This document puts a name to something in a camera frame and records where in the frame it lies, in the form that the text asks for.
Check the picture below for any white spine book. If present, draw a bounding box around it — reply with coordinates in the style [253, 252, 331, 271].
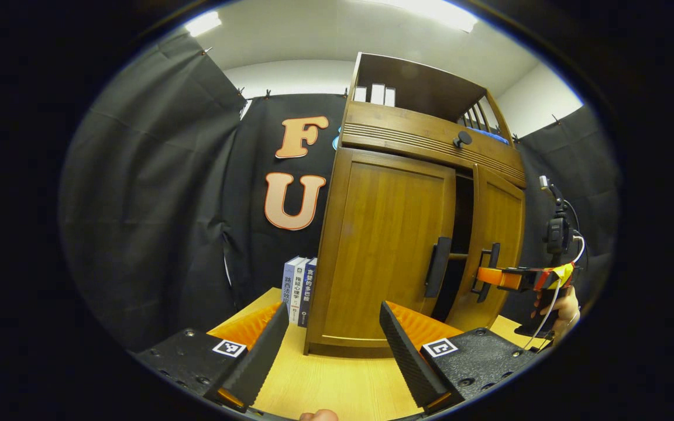
[289, 260, 311, 325]

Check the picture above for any dark blue book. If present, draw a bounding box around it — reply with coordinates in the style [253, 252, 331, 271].
[299, 257, 318, 328]

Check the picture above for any wooden cabinet door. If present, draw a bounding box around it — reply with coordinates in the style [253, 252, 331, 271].
[305, 146, 458, 357]
[445, 164, 526, 333]

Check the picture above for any wooden double-door shoe cabinet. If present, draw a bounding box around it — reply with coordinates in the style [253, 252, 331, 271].
[304, 53, 528, 358]

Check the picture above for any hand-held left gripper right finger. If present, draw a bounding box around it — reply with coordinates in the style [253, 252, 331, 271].
[379, 301, 539, 415]

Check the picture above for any blue folded cloth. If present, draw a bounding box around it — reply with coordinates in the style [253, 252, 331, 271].
[472, 127, 510, 144]

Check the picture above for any light blue book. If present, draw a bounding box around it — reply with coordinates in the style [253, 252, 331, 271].
[282, 256, 304, 306]

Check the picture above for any ceiling light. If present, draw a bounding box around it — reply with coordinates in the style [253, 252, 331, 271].
[366, 0, 479, 33]
[185, 11, 222, 37]

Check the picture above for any white cable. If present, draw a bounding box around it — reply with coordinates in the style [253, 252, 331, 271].
[523, 236, 587, 351]

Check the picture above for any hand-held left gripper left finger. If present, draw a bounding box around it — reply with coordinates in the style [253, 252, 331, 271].
[132, 301, 291, 413]

